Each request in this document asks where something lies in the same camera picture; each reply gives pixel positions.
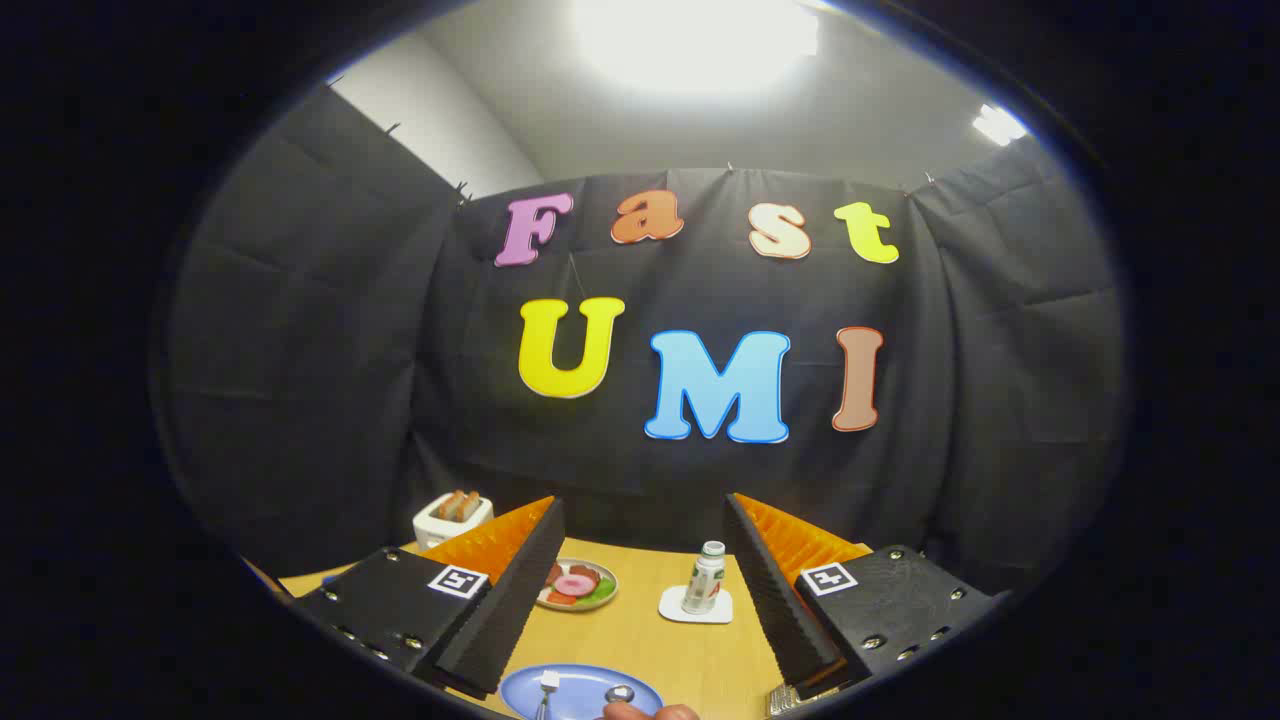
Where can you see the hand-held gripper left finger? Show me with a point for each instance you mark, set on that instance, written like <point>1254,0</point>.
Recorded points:
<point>510,610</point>

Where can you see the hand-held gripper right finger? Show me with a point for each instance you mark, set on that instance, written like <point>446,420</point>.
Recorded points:
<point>785,610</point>

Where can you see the pink ham slice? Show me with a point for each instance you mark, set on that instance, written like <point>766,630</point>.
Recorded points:
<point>572,585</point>

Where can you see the brown meat piece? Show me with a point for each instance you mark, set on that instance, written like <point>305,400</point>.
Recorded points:
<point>585,573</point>

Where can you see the white green drink bottle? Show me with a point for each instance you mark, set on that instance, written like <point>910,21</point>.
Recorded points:
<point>704,580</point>

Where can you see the green lettuce leaf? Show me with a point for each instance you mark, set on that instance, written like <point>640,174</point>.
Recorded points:
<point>603,591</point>

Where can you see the oval plate of food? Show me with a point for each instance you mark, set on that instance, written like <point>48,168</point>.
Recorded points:
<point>605,580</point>

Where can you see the white toaster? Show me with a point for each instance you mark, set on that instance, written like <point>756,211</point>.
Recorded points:
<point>440,532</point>

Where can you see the blue round plate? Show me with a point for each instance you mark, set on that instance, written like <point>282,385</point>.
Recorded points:
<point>580,690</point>

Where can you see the brown toast slice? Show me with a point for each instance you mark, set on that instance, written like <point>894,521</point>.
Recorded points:
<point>470,505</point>
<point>450,506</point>

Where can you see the white square coaster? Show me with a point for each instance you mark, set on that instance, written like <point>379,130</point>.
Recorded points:
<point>672,606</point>

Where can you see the small ceiling light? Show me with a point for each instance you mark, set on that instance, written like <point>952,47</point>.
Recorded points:
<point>998,125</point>

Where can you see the large ceiling light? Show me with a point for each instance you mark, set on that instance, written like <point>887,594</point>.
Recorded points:
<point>695,40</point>

